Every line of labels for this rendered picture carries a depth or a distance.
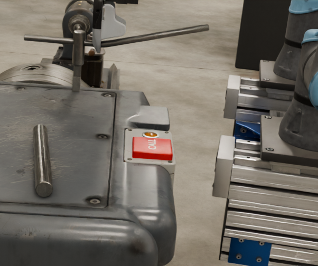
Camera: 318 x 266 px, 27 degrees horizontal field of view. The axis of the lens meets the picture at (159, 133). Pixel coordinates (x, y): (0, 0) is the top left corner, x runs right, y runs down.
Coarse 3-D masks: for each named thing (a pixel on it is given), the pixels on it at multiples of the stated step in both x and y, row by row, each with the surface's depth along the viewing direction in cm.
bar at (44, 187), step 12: (36, 132) 99; (36, 144) 95; (48, 144) 96; (36, 156) 91; (48, 156) 92; (36, 168) 88; (48, 168) 88; (36, 180) 85; (48, 180) 84; (36, 192) 84; (48, 192) 84
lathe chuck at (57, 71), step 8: (24, 64) 146; (32, 64) 145; (40, 64) 145; (48, 64) 145; (8, 72) 143; (16, 72) 141; (24, 72) 139; (32, 72) 139; (40, 72) 139; (48, 72) 140; (56, 72) 142; (64, 72) 144; (72, 72) 146; (0, 80) 139; (64, 80) 139; (72, 80) 141
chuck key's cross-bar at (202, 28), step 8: (160, 32) 121; (168, 32) 121; (176, 32) 121; (184, 32) 121; (192, 32) 121; (24, 40) 120; (32, 40) 120; (40, 40) 120; (48, 40) 120; (56, 40) 120; (64, 40) 120; (72, 40) 121; (88, 40) 121; (112, 40) 121; (120, 40) 121; (128, 40) 121; (136, 40) 121; (144, 40) 121
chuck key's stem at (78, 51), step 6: (78, 30) 121; (78, 36) 120; (84, 36) 120; (78, 42) 120; (78, 48) 121; (84, 48) 121; (72, 54) 122; (78, 54) 121; (84, 54) 122; (72, 60) 122; (78, 60) 121; (78, 66) 122; (78, 72) 123; (78, 78) 123; (72, 84) 124; (78, 84) 123; (72, 90) 124; (78, 90) 124
